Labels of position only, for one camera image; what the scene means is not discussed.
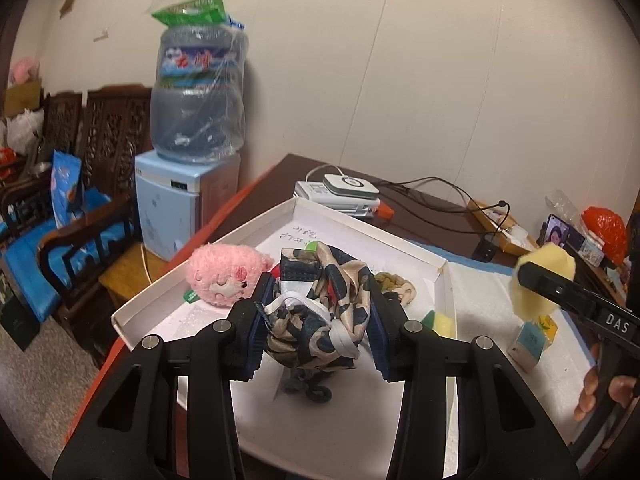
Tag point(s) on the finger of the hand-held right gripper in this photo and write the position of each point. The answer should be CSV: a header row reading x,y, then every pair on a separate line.
x,y
560,290

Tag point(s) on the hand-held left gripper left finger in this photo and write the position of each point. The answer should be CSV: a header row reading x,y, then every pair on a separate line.
x,y
255,332

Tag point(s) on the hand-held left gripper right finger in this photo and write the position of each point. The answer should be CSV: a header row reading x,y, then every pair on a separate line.
x,y
377,337

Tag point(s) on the patterned silk scarf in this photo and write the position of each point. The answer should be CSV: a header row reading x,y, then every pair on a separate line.
x,y
340,285

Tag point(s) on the white shallow tray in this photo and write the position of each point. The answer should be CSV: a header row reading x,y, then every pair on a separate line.
x,y
320,440

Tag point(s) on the person's right hand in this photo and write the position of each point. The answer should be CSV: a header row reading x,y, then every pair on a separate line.
x,y
622,386

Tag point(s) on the smartphone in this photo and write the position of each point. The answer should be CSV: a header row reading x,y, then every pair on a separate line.
x,y
556,234

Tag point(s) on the yellow green sponge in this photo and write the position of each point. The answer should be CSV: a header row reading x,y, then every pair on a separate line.
x,y
442,325

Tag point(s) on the pink plush toy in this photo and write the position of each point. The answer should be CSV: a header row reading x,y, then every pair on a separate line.
x,y
220,270

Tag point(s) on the red plastic bag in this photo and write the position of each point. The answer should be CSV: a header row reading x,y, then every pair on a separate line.
x,y
607,232

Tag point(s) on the white mat with blue edge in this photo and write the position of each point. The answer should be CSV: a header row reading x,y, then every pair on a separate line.
x,y
480,310

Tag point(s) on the black power adapter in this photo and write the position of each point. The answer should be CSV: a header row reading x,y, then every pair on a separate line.
x,y
485,250

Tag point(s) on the clear plastic wrapper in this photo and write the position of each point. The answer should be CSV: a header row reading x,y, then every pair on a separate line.
x,y
562,202

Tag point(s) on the small wooden stool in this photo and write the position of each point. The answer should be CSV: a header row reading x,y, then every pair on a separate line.
x,y
130,270

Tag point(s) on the large white power bank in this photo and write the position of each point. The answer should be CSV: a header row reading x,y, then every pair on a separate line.
x,y
320,201

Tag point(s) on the light blue water dispenser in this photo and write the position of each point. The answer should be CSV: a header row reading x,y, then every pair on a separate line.
x,y
165,210

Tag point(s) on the small white power bank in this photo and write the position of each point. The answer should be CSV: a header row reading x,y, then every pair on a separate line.
x,y
350,186

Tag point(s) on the large blue water jug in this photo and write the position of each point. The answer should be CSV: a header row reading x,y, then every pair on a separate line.
x,y
195,115

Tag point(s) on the blue seat cushion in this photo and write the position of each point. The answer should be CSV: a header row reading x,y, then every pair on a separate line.
x,y
30,260

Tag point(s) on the dark green paper bag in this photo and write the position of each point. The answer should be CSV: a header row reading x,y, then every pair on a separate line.
x,y
17,315

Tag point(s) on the blue printed bag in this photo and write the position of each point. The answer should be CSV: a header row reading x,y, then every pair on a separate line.
x,y
65,185

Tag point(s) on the carved wooden chair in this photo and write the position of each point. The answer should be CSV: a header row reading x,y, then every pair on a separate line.
x,y
62,120
115,135

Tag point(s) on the white plastic bag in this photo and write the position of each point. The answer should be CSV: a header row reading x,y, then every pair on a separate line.
x,y
22,130

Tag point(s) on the green snack packet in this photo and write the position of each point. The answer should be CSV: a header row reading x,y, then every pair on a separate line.
x,y
192,12

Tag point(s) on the cardboard box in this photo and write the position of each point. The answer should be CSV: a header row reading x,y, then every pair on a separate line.
x,y
22,95

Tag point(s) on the pink stuffed toy on box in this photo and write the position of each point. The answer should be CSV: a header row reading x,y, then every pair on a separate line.
x,y
22,70

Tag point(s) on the brown wall sign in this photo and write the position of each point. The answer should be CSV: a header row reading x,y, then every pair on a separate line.
x,y
70,2

